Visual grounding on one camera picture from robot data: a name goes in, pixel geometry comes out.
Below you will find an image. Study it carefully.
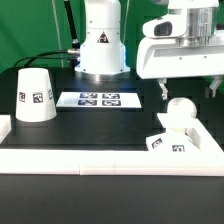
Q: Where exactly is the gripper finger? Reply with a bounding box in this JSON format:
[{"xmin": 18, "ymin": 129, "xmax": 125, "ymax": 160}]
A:
[
  {"xmin": 158, "ymin": 78, "xmax": 168, "ymax": 100},
  {"xmin": 205, "ymin": 76, "xmax": 223, "ymax": 98}
]

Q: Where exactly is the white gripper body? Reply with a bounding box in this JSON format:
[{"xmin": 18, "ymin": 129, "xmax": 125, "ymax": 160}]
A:
[{"xmin": 136, "ymin": 13, "xmax": 224, "ymax": 79}]

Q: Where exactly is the white lamp bulb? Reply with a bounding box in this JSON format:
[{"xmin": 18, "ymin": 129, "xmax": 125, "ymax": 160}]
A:
[{"xmin": 167, "ymin": 97, "xmax": 197, "ymax": 128}]

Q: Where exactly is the white lamp base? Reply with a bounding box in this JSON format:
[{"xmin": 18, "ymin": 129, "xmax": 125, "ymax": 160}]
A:
[{"xmin": 145, "ymin": 112, "xmax": 203, "ymax": 153}]

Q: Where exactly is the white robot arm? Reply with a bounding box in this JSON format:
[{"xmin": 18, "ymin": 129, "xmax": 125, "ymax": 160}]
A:
[{"xmin": 76, "ymin": 0, "xmax": 224, "ymax": 96}]

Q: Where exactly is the white lamp shade cone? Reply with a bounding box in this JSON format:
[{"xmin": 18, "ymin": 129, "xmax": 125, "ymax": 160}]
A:
[{"xmin": 16, "ymin": 68, "xmax": 56, "ymax": 122}]

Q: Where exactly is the white marker sheet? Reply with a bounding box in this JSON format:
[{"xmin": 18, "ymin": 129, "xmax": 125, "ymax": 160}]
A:
[{"xmin": 56, "ymin": 92, "xmax": 141, "ymax": 108}]

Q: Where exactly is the white U-shaped frame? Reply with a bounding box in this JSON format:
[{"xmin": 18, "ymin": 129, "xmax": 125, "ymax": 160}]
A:
[{"xmin": 0, "ymin": 118, "xmax": 224, "ymax": 176}]

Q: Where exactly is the black cable bundle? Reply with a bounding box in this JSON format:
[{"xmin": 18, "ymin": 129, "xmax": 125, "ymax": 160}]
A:
[{"xmin": 13, "ymin": 0, "xmax": 83, "ymax": 69}]

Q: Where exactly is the thin grey cable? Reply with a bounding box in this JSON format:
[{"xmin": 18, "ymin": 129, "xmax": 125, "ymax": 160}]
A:
[{"xmin": 51, "ymin": 0, "xmax": 65, "ymax": 69}]

